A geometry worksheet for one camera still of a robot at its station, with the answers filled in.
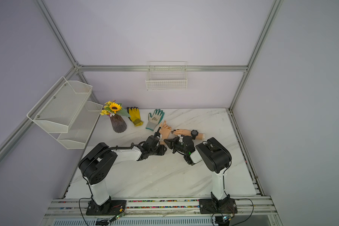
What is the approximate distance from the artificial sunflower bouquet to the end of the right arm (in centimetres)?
35

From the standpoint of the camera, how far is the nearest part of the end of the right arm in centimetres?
77

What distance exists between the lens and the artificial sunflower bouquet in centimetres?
88
